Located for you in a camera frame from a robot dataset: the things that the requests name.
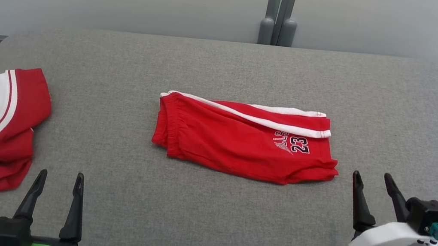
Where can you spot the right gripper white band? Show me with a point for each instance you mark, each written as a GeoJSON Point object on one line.
{"type": "Point", "coordinates": [383, 241]}

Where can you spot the red shorts number 23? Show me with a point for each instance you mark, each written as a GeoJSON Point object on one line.
{"type": "Point", "coordinates": [233, 142]}

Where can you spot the grey fabric sofa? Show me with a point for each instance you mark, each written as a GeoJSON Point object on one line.
{"type": "Point", "coordinates": [209, 217]}

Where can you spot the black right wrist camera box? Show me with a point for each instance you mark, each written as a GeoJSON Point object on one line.
{"type": "Point", "coordinates": [426, 215]}

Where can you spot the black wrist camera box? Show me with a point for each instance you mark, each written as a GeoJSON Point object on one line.
{"type": "Point", "coordinates": [426, 215]}
{"type": "Point", "coordinates": [9, 230]}

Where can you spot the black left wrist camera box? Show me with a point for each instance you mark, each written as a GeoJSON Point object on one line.
{"type": "Point", "coordinates": [9, 230]}

